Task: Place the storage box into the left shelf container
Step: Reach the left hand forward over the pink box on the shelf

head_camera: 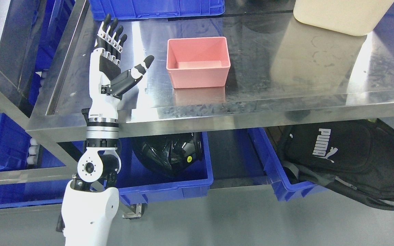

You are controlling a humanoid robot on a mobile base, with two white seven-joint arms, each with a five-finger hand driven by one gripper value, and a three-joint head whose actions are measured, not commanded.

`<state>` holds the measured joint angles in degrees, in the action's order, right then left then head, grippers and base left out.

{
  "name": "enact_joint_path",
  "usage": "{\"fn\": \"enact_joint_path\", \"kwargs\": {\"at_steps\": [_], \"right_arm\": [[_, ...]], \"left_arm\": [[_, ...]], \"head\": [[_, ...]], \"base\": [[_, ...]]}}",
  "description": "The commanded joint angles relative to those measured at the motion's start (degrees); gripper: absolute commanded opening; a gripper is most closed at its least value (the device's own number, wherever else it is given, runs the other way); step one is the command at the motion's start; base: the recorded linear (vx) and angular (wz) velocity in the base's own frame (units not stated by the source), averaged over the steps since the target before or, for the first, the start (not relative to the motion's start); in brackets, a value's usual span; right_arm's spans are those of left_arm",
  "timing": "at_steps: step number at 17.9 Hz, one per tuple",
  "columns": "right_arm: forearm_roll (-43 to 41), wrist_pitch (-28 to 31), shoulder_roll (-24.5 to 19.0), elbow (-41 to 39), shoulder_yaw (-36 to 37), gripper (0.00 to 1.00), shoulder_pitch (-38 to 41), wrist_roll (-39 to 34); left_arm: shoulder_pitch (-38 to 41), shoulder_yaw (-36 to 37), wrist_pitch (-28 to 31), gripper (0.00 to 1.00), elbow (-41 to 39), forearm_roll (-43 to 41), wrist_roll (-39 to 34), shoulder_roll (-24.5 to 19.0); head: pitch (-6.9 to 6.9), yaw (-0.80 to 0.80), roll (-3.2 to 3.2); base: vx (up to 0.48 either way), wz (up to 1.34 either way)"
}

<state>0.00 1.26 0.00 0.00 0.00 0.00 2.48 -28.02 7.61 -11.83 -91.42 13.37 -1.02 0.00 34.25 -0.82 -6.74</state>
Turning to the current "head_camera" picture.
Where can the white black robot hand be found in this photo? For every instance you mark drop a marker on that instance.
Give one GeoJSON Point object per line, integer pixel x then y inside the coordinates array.
{"type": "Point", "coordinates": [111, 80]}

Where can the pink plastic storage box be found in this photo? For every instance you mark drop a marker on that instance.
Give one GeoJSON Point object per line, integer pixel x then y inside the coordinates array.
{"type": "Point", "coordinates": [198, 62]}

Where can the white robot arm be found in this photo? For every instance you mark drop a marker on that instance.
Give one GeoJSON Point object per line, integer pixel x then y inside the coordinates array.
{"type": "Point", "coordinates": [91, 199]}

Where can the stainless steel shelf rack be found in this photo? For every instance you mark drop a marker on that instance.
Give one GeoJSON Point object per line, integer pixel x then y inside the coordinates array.
{"type": "Point", "coordinates": [20, 31]}

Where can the blue bin left shelf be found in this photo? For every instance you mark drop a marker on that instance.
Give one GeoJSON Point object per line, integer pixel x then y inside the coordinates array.
{"type": "Point", "coordinates": [14, 144]}

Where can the beige plastic container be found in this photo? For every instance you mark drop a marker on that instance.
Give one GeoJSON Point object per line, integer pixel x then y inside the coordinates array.
{"type": "Point", "coordinates": [352, 17]}

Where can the blue bin at table back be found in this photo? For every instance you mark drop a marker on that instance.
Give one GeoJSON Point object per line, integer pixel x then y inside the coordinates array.
{"type": "Point", "coordinates": [149, 9]}

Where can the stainless steel table cart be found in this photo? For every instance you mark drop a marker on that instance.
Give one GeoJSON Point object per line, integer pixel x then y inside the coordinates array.
{"type": "Point", "coordinates": [282, 72]}

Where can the black glossy helmet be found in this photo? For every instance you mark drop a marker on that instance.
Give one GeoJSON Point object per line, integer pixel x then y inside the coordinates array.
{"type": "Point", "coordinates": [168, 155]}

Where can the blue bin with helmet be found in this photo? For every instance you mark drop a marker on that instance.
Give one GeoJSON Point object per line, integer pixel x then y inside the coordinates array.
{"type": "Point", "coordinates": [138, 185]}

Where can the blue bin lower left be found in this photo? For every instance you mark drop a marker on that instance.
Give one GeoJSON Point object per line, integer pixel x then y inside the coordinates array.
{"type": "Point", "coordinates": [33, 193]}

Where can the blue bin with bag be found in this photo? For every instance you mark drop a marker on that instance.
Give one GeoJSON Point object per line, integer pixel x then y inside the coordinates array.
{"type": "Point", "coordinates": [283, 189]}

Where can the black Puma bag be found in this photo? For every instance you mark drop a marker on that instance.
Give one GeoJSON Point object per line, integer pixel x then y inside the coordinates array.
{"type": "Point", "coordinates": [354, 158]}

